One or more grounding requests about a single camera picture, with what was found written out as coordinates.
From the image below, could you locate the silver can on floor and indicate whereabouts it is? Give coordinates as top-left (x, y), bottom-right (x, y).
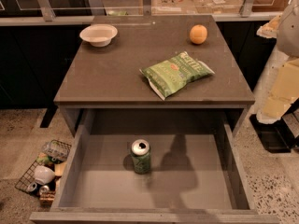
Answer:
top-left (38, 185), bottom-right (50, 195)
top-left (26, 182), bottom-right (37, 193)

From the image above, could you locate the orange fruit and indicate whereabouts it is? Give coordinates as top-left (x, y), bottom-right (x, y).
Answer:
top-left (190, 24), bottom-right (207, 45)

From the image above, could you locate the grey open top drawer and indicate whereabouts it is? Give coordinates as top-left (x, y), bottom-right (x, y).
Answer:
top-left (30, 109), bottom-right (278, 224)

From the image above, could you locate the glass railing with metal posts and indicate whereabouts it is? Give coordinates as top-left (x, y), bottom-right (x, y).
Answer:
top-left (0, 0), bottom-right (291, 26)

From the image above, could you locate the black wire basket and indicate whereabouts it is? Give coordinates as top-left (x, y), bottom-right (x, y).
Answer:
top-left (15, 140), bottom-right (71, 196)

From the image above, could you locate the white bowl in basket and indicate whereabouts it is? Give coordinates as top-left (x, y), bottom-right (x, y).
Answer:
top-left (34, 165), bottom-right (55, 185)

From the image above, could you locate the green chip bag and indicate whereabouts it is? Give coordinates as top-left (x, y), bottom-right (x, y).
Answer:
top-left (140, 51), bottom-right (214, 100)

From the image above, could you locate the cardboard box left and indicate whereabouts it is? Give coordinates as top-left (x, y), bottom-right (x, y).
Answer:
top-left (151, 0), bottom-right (197, 15)

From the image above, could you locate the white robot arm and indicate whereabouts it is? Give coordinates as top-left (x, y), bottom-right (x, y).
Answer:
top-left (254, 0), bottom-right (299, 124)

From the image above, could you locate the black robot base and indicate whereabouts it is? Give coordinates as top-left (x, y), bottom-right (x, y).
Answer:
top-left (249, 107), bottom-right (299, 154)

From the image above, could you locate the white bowl on counter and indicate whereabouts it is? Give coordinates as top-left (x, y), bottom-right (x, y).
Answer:
top-left (79, 24), bottom-right (118, 48)

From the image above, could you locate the green soda can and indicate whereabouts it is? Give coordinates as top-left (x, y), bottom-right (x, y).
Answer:
top-left (130, 139), bottom-right (151, 175)

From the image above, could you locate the brown snack bar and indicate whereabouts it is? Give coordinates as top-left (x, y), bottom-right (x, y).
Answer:
top-left (39, 191), bottom-right (56, 206)

